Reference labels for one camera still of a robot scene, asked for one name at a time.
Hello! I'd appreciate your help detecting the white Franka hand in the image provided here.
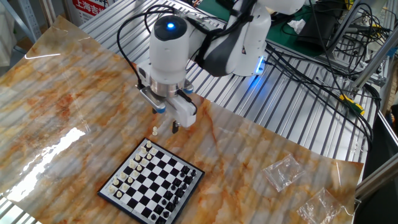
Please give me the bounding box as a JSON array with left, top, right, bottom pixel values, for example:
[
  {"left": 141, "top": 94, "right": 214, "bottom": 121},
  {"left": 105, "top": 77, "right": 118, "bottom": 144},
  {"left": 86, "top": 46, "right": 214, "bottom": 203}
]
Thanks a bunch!
[{"left": 136, "top": 60, "right": 198, "bottom": 134}]

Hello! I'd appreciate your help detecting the black and white chessboard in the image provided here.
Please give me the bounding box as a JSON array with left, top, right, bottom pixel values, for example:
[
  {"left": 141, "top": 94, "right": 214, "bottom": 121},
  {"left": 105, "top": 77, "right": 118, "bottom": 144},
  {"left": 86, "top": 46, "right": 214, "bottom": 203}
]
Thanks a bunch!
[{"left": 97, "top": 137, "right": 206, "bottom": 224}]

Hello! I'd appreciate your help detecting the orange marble pattern mat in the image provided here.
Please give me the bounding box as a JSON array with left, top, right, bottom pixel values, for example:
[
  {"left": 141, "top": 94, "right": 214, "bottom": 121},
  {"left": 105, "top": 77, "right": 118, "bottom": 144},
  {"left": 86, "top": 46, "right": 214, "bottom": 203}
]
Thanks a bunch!
[{"left": 0, "top": 15, "right": 364, "bottom": 224}]

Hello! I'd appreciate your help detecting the clear plastic zip bag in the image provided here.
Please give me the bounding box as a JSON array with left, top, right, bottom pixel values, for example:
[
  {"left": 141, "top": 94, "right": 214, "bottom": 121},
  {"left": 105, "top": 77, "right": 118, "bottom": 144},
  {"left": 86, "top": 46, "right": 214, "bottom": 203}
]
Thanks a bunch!
[
  {"left": 262, "top": 154, "right": 307, "bottom": 193},
  {"left": 297, "top": 186, "right": 346, "bottom": 224}
]

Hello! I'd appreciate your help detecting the red sign with characters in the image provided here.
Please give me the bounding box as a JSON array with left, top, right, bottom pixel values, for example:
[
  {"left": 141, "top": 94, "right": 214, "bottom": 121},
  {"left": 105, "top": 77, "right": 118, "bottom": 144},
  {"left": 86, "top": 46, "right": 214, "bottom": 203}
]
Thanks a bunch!
[{"left": 72, "top": 0, "right": 108, "bottom": 17}]

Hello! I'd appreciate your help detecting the green cutting mat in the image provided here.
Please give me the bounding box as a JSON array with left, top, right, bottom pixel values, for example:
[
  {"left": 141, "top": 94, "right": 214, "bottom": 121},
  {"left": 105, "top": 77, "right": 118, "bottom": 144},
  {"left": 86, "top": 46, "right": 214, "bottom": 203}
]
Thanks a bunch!
[{"left": 197, "top": 0, "right": 330, "bottom": 58}]

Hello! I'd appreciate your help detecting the white crumpled tissue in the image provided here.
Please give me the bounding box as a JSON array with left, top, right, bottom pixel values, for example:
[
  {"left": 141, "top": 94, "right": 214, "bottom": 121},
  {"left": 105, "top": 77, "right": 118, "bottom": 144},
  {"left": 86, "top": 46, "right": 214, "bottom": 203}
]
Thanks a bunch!
[{"left": 287, "top": 19, "right": 307, "bottom": 35}]

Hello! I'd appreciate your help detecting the grey perforated rack upright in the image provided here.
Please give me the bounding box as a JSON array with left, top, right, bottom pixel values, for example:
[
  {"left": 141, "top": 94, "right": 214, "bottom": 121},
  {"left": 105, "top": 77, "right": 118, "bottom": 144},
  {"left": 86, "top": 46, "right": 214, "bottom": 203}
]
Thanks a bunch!
[{"left": 17, "top": 0, "right": 43, "bottom": 43}]

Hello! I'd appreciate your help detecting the black box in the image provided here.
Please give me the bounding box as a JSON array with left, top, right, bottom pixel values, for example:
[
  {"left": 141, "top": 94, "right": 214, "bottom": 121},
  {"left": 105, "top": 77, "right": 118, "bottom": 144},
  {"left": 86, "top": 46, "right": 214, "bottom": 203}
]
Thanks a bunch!
[{"left": 295, "top": 7, "right": 340, "bottom": 53}]

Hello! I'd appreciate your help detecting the slanted aluminium profile bar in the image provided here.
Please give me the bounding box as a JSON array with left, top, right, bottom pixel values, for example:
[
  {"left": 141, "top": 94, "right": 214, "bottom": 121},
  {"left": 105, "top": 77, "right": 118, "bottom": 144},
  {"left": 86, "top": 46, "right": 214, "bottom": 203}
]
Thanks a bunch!
[{"left": 350, "top": 29, "right": 398, "bottom": 91}]

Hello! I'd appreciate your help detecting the aluminium table edge bar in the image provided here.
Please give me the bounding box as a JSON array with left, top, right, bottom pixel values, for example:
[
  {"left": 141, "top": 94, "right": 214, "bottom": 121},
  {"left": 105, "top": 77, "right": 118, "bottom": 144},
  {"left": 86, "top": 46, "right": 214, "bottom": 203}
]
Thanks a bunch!
[{"left": 354, "top": 152, "right": 398, "bottom": 200}]

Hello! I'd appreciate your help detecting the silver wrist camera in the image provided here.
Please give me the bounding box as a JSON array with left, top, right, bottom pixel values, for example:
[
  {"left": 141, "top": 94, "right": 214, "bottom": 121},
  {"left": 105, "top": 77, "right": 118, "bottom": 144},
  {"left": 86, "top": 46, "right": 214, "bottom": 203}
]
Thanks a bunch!
[{"left": 139, "top": 86, "right": 167, "bottom": 114}]

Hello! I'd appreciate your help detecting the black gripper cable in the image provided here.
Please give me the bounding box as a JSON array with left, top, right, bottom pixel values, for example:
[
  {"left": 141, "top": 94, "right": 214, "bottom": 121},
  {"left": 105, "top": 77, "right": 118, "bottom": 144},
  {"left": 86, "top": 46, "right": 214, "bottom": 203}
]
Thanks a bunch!
[{"left": 176, "top": 89, "right": 199, "bottom": 116}]

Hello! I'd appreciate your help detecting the black camera cable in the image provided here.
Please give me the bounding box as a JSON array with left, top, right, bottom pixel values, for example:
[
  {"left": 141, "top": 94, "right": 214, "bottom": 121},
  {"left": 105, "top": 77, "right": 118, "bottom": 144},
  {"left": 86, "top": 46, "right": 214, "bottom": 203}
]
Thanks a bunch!
[{"left": 116, "top": 4, "right": 177, "bottom": 91}]

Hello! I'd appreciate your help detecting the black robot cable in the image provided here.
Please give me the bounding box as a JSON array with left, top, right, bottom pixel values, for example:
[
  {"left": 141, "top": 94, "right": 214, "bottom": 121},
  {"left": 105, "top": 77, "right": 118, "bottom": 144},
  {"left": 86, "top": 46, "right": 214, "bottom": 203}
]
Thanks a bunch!
[{"left": 266, "top": 43, "right": 382, "bottom": 150}]

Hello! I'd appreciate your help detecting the yellow handled screwdriver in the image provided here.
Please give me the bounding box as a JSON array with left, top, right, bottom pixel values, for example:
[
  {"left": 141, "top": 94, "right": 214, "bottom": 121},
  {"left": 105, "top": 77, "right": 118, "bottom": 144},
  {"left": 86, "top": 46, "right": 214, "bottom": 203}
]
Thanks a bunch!
[{"left": 315, "top": 76, "right": 366, "bottom": 116}]

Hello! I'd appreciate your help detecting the grey aluminium profile post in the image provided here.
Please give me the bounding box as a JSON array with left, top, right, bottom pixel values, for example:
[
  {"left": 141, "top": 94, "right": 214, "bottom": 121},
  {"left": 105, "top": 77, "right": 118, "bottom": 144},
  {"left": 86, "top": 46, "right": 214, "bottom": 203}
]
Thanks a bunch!
[{"left": 326, "top": 0, "right": 363, "bottom": 54}]

